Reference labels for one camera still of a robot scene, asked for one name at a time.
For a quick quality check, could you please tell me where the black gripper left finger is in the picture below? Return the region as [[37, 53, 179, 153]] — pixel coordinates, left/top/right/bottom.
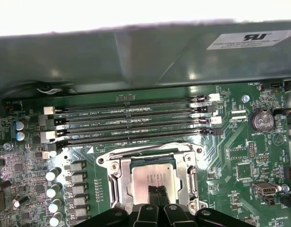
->
[[77, 185, 160, 227]]

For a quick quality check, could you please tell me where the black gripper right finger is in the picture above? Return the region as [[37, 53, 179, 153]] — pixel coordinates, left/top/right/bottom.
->
[[157, 185, 252, 227]]

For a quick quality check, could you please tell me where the silver CPU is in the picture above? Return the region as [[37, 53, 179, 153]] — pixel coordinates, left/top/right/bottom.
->
[[130, 163, 177, 205]]

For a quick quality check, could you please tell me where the metal CPU socket cover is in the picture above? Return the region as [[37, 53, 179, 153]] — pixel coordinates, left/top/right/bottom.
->
[[109, 151, 199, 209]]

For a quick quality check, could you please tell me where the metal locking lever wire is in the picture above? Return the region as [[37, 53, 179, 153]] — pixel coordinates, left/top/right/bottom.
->
[[98, 143, 205, 164]]

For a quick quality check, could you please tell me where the CPU socket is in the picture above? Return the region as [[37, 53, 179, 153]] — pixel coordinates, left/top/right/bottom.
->
[[95, 141, 205, 213]]

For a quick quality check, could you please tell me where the green motherboard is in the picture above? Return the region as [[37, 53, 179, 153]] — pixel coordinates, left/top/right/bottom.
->
[[0, 84, 291, 227]]

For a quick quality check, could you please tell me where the internal USB port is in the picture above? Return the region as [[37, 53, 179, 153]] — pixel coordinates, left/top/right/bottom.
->
[[253, 182, 278, 197]]

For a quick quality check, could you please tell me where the silver coin cell battery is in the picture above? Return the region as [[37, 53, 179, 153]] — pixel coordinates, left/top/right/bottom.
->
[[250, 109, 275, 133]]

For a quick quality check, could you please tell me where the black PC case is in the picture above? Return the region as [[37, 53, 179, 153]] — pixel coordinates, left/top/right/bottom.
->
[[0, 0, 291, 227]]

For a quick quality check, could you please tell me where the white case label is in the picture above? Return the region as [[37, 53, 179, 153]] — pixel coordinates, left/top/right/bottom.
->
[[206, 29, 291, 51]]

